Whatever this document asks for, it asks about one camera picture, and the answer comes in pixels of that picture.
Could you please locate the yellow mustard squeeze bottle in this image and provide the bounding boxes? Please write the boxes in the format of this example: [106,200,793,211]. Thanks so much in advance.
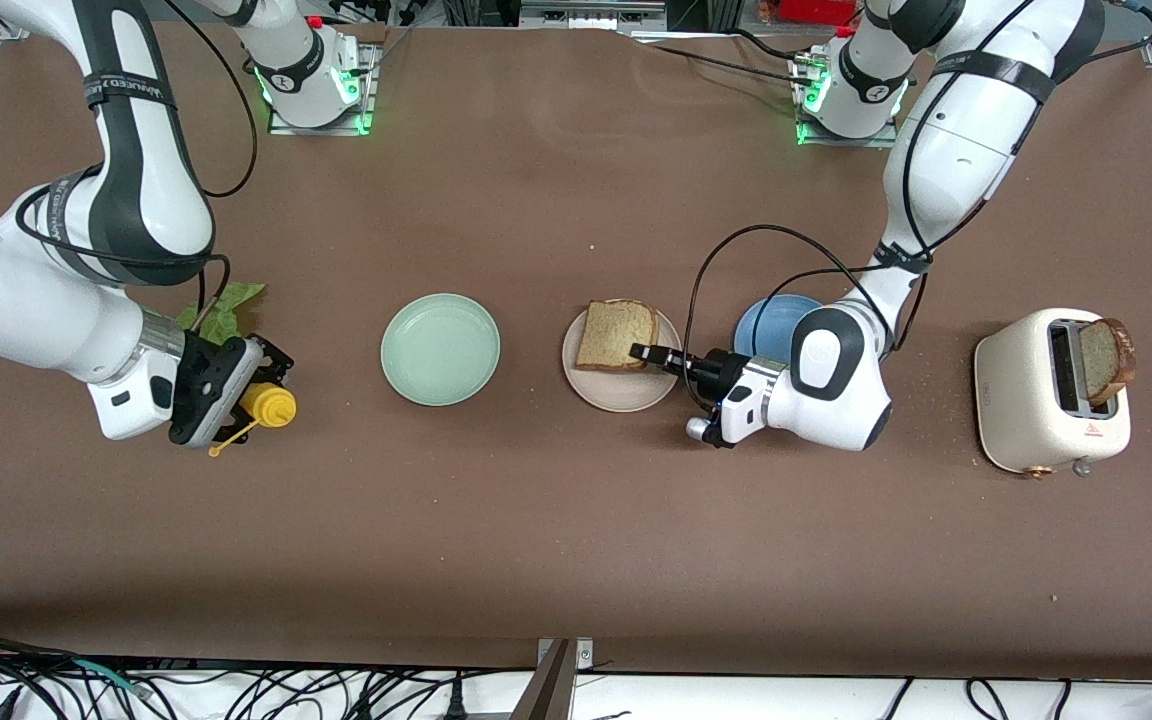
[208,383,298,458]

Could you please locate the brown-crust bread slice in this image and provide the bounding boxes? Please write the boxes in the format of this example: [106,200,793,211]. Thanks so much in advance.
[576,298,659,373]
[1078,318,1138,408]

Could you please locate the green lettuce leaf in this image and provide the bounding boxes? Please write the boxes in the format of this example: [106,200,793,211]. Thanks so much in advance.
[176,282,267,346]

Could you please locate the beige round plate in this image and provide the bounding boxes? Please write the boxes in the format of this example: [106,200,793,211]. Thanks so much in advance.
[562,298,684,414]

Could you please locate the blue round plate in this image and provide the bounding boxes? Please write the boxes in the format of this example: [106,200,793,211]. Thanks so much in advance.
[733,294,827,366]

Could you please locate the mint green round plate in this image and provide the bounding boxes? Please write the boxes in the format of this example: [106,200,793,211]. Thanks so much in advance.
[380,292,502,408]

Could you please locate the brown table cover mat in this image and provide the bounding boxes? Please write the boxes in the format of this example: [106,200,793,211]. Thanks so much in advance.
[0,18,1152,683]

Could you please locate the white two-slot toaster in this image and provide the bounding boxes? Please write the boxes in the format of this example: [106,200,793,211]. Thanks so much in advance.
[973,307,1133,479]

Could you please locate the red box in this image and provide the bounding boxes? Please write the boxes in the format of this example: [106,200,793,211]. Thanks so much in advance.
[781,0,857,26]

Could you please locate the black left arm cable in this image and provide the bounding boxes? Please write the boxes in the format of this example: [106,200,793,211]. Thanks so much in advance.
[684,0,1152,416]

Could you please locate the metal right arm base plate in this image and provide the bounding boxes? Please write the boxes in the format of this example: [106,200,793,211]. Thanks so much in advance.
[266,40,379,136]

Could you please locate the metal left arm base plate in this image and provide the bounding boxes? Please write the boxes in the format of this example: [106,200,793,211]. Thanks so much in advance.
[794,50,902,149]

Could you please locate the teal cable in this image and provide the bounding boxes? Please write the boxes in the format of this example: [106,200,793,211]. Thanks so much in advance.
[66,657,152,698]

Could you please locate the black base power cable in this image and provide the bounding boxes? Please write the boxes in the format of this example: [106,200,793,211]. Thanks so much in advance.
[636,28,812,89]

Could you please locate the aluminium profile bracket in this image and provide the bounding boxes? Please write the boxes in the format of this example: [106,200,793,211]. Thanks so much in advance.
[511,637,597,720]

